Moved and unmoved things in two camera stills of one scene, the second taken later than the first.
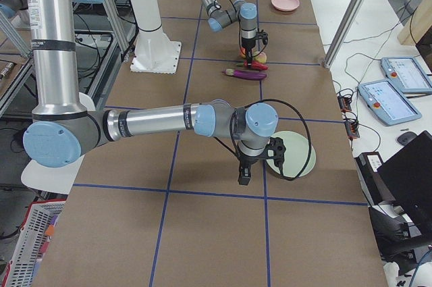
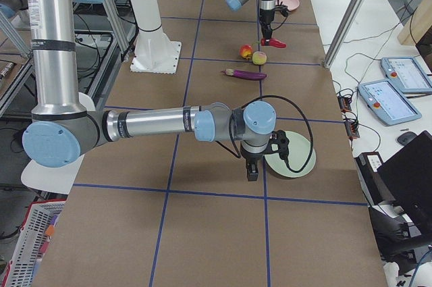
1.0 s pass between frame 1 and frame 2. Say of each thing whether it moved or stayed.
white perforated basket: stayed
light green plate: stayed
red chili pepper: moved
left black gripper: moved
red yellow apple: stayed
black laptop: stayed
